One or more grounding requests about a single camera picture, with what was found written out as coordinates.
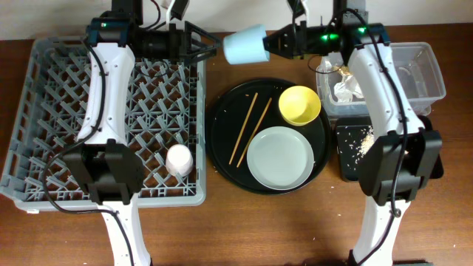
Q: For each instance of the food scraps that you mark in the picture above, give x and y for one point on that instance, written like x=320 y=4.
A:
x=359 y=142

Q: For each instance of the yellow bowl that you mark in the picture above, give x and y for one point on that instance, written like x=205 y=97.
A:
x=299 y=105

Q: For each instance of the gold snack wrapper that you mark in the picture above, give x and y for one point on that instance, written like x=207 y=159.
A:
x=344 y=70

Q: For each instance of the white napkin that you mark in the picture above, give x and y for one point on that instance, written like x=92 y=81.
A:
x=348 y=90

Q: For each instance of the left wooden chopstick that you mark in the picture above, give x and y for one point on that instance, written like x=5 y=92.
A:
x=243 y=128

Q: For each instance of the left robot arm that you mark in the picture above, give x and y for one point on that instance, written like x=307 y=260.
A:
x=100 y=161

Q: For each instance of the right wooden chopstick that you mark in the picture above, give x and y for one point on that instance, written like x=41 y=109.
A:
x=254 y=131

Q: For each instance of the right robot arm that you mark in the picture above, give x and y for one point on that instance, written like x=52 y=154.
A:
x=404 y=154

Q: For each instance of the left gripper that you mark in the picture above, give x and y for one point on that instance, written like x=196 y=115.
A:
x=181 y=41

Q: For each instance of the light blue cup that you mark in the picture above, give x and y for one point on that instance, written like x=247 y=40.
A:
x=246 y=46

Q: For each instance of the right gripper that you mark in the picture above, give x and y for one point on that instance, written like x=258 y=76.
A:
x=294 y=32

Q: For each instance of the round black tray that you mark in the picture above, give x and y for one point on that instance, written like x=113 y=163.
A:
x=225 y=116

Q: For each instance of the grey plate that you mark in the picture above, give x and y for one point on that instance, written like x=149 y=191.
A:
x=280 y=158

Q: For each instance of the pink cup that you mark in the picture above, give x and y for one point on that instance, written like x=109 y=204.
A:
x=179 y=160

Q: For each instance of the clear plastic bin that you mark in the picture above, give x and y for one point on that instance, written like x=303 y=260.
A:
x=417 y=69

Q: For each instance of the black rectangular tray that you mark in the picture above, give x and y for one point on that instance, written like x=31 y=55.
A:
x=350 y=173

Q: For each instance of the grey dishwasher rack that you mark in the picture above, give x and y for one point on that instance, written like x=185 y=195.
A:
x=165 y=106

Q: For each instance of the wooden chopstick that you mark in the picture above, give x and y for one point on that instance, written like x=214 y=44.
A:
x=254 y=131
x=243 y=128

